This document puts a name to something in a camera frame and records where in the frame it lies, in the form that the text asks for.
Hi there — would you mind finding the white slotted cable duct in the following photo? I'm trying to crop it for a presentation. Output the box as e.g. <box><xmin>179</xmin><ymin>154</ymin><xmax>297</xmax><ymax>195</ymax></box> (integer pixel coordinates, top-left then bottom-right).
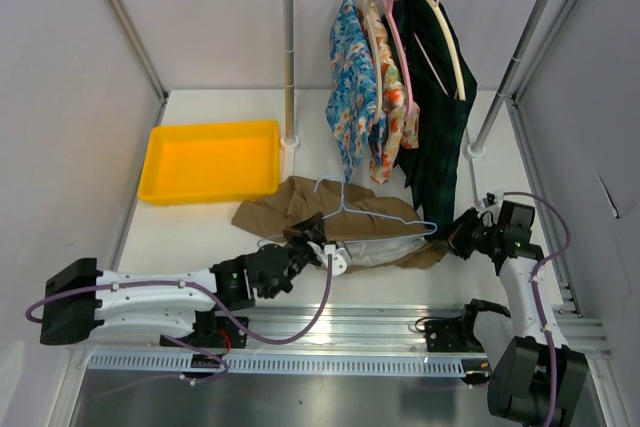
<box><xmin>88</xmin><ymin>351</ymin><xmax>466</xmax><ymax>378</ymax></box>

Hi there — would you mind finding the dark green plaid garment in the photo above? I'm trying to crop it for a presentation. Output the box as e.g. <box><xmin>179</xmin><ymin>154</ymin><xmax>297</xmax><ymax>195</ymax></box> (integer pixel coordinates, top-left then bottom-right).
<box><xmin>393</xmin><ymin>0</ymin><xmax>477</xmax><ymax>226</ymax></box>

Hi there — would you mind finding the tan brown skirt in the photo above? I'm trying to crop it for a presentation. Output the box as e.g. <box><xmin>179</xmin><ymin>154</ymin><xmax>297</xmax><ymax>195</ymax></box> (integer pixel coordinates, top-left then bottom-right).
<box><xmin>232</xmin><ymin>176</ymin><xmax>445</xmax><ymax>274</ymax></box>

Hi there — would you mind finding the orange floral garment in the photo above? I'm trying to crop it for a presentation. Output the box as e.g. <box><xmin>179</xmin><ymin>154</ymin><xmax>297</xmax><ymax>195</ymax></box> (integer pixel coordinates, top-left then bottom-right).
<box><xmin>369</xmin><ymin>9</ymin><xmax>420</xmax><ymax>184</ymax></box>

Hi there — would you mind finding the blue floral garment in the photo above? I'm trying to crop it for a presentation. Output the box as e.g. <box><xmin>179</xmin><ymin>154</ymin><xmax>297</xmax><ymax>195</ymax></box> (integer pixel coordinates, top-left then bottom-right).
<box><xmin>325</xmin><ymin>0</ymin><xmax>377</xmax><ymax>182</ymax></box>

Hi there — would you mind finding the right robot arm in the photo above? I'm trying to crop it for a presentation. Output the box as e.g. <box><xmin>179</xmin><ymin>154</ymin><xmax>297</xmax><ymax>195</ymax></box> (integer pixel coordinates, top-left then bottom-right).
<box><xmin>414</xmin><ymin>201</ymin><xmax>589</xmax><ymax>426</ymax></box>

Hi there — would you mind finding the blue wire hanger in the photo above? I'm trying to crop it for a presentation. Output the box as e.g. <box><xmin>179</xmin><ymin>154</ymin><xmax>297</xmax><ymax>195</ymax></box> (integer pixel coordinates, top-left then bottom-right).
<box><xmin>245</xmin><ymin>176</ymin><xmax>439</xmax><ymax>241</ymax></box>

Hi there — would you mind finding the pink plastic hanger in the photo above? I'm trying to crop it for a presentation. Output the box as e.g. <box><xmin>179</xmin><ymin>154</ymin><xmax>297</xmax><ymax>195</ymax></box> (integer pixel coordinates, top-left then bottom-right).
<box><xmin>380</xmin><ymin>0</ymin><xmax>413</xmax><ymax>120</ymax></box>

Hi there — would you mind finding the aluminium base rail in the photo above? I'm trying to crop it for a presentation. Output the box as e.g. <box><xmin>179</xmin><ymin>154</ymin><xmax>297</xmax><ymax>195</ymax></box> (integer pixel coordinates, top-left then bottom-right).
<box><xmin>67</xmin><ymin>302</ymin><xmax>612</xmax><ymax>359</ymax></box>

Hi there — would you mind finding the yellow plastic tray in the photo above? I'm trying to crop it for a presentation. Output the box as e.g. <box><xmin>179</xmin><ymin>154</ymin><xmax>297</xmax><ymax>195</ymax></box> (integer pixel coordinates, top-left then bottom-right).
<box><xmin>137</xmin><ymin>120</ymin><xmax>280</xmax><ymax>206</ymax></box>

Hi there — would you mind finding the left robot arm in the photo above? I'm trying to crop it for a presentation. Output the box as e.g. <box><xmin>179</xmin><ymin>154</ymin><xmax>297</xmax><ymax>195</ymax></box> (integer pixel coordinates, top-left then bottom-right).
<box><xmin>26</xmin><ymin>214</ymin><xmax>327</xmax><ymax>347</ymax></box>

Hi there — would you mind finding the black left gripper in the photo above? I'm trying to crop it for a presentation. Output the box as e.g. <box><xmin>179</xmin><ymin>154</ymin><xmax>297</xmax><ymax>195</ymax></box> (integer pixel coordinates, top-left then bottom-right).
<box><xmin>263</xmin><ymin>212</ymin><xmax>326</xmax><ymax>299</ymax></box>

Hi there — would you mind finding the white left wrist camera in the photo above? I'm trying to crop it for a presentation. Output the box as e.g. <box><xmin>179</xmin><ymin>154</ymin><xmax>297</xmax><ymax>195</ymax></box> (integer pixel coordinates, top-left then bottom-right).
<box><xmin>307</xmin><ymin>241</ymin><xmax>352</xmax><ymax>276</ymax></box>

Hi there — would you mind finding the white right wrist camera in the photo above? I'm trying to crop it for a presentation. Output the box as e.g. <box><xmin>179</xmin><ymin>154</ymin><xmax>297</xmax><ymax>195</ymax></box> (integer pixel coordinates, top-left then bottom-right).
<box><xmin>478</xmin><ymin>190</ymin><xmax>505</xmax><ymax>209</ymax></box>

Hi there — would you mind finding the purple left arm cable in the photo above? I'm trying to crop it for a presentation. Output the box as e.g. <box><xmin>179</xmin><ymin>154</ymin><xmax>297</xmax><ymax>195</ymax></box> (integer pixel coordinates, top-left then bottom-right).
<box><xmin>24</xmin><ymin>254</ymin><xmax>334</xmax><ymax>346</ymax></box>

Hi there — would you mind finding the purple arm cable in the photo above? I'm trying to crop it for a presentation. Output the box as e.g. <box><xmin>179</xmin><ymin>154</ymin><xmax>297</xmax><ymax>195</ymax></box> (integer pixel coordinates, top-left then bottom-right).
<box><xmin>24</xmin><ymin>254</ymin><xmax>334</xmax><ymax>346</ymax></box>
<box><xmin>502</xmin><ymin>190</ymin><xmax>572</xmax><ymax>426</ymax></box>

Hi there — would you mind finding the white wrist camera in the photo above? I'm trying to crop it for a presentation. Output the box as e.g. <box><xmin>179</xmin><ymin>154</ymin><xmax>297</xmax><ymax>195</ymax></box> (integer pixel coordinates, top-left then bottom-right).
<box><xmin>478</xmin><ymin>190</ymin><xmax>505</xmax><ymax>209</ymax></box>
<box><xmin>307</xmin><ymin>241</ymin><xmax>352</xmax><ymax>276</ymax></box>

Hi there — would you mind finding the beige plastic hanger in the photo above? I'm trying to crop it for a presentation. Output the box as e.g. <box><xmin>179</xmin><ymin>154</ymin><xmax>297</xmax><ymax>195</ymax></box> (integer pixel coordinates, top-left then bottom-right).
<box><xmin>352</xmin><ymin>0</ymin><xmax>383</xmax><ymax>123</ymax></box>

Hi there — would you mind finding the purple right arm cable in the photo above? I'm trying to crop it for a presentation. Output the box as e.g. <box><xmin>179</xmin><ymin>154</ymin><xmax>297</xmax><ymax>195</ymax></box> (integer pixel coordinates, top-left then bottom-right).
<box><xmin>502</xmin><ymin>190</ymin><xmax>572</xmax><ymax>426</ymax></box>

